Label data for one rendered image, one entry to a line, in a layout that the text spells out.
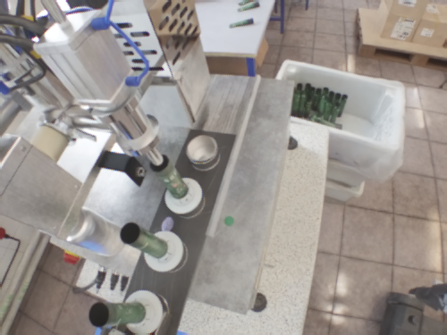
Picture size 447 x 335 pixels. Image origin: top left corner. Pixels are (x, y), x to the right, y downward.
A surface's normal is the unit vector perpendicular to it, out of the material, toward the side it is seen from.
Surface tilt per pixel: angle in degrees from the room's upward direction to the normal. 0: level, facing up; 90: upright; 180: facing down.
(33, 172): 90
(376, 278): 0
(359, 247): 0
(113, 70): 90
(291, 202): 0
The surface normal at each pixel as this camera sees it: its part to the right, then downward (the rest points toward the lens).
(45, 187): 0.96, 0.17
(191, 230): -0.14, -0.47
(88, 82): -0.26, 0.87
